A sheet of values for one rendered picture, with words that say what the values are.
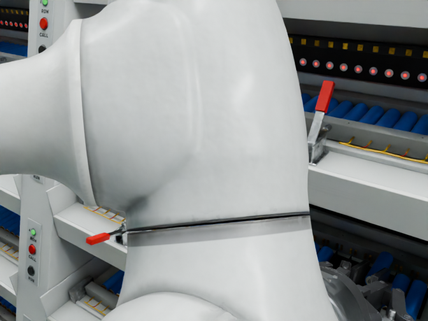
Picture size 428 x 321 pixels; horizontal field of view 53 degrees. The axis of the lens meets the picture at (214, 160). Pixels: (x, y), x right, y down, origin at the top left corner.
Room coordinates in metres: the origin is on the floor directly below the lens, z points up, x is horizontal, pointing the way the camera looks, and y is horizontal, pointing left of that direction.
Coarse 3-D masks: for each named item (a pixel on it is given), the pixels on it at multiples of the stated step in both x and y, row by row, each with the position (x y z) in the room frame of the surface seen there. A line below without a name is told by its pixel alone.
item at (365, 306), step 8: (328, 272) 0.31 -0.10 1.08; (336, 272) 0.32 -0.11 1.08; (344, 280) 0.31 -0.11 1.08; (352, 288) 0.31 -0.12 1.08; (360, 296) 0.31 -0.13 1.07; (360, 304) 0.30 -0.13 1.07; (368, 304) 0.34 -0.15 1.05; (368, 312) 0.31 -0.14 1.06; (376, 312) 0.32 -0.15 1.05; (368, 320) 0.30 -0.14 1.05; (376, 320) 0.32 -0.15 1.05
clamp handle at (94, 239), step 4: (124, 224) 0.61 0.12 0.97; (124, 228) 0.62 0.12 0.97; (104, 232) 0.59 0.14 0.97; (108, 232) 0.60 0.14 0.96; (112, 232) 0.60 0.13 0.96; (116, 232) 0.60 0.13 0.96; (120, 232) 0.60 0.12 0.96; (92, 236) 0.57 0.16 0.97; (96, 236) 0.57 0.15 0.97; (100, 236) 0.57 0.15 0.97; (104, 236) 0.58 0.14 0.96; (108, 236) 0.58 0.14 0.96; (112, 236) 0.59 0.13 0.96; (88, 240) 0.56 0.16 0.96; (92, 240) 0.56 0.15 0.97; (96, 240) 0.56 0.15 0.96; (100, 240) 0.57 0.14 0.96; (104, 240) 0.58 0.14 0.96; (92, 244) 0.56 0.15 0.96
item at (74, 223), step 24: (48, 192) 0.68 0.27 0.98; (72, 192) 0.72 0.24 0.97; (72, 216) 0.69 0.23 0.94; (96, 216) 0.69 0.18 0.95; (312, 216) 0.62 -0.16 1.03; (336, 216) 0.61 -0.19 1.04; (72, 240) 0.68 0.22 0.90; (384, 240) 0.57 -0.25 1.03; (408, 240) 0.55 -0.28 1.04; (120, 264) 0.61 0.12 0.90
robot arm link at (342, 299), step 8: (328, 280) 0.27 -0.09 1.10; (336, 280) 0.28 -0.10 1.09; (328, 288) 0.26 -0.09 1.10; (336, 288) 0.27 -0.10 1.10; (344, 288) 0.28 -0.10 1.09; (336, 296) 0.26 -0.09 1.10; (344, 296) 0.27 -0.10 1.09; (352, 296) 0.28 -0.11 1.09; (336, 304) 0.25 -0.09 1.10; (344, 304) 0.26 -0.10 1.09; (352, 304) 0.27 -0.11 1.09; (336, 312) 0.24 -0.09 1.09; (344, 312) 0.25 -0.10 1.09; (352, 312) 0.26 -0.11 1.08; (360, 312) 0.27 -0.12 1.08; (344, 320) 0.24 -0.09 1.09; (352, 320) 0.25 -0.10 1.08; (360, 320) 0.26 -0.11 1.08
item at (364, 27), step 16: (0, 0) 1.15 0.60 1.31; (16, 0) 1.11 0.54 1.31; (288, 32) 0.71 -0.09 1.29; (304, 32) 0.69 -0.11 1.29; (320, 32) 0.68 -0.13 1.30; (336, 32) 0.66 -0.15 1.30; (352, 32) 0.65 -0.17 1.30; (368, 32) 0.64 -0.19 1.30; (384, 32) 0.63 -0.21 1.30; (400, 32) 0.62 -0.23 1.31; (416, 32) 0.61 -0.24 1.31; (384, 96) 0.62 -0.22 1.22
